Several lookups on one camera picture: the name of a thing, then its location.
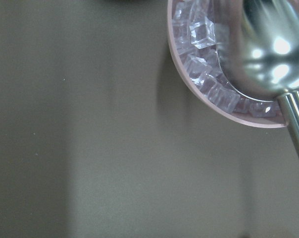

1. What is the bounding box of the clear ice cube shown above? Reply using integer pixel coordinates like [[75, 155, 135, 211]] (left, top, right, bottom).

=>
[[189, 16, 215, 49]]

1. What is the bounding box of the pink bowl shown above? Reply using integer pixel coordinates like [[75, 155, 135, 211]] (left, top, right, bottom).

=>
[[167, 0, 286, 128]]

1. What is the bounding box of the metal ice scoop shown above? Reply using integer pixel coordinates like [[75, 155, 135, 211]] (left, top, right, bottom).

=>
[[213, 0, 299, 157]]

